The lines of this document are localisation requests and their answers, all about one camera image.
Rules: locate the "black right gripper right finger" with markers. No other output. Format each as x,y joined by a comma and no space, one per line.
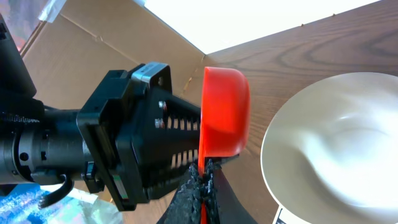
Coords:
221,204

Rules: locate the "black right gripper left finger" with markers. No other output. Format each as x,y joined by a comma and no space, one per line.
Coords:
185,207

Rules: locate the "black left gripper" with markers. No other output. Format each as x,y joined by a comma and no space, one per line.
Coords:
106,125

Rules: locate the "red measuring scoop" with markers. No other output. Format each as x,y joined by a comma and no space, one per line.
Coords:
225,107

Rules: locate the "beige bowl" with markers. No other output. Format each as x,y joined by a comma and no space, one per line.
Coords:
329,155

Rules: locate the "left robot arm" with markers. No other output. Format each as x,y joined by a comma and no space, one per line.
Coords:
133,137

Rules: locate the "white digital kitchen scale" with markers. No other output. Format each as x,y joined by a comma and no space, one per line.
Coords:
281,216

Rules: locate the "cardboard box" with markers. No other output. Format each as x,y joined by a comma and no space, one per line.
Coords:
70,56

